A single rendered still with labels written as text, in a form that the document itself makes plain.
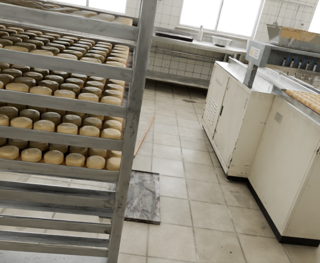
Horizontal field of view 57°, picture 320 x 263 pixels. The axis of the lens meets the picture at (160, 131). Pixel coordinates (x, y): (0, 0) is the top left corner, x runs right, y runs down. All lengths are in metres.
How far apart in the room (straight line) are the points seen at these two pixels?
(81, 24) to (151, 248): 1.44
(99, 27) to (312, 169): 1.55
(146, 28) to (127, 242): 1.43
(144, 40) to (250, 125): 1.89
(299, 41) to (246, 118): 0.67
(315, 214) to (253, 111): 0.85
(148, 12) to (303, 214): 1.72
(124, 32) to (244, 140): 1.93
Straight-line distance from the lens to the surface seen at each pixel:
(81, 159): 0.82
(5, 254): 1.61
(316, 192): 2.03
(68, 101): 0.71
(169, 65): 5.54
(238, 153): 2.52
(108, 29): 0.66
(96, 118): 0.86
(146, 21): 0.63
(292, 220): 2.10
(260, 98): 2.38
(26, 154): 0.84
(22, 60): 0.71
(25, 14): 0.70
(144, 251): 1.82
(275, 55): 2.43
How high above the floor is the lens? 1.29
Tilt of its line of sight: 23 degrees down
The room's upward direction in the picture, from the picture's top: 11 degrees clockwise
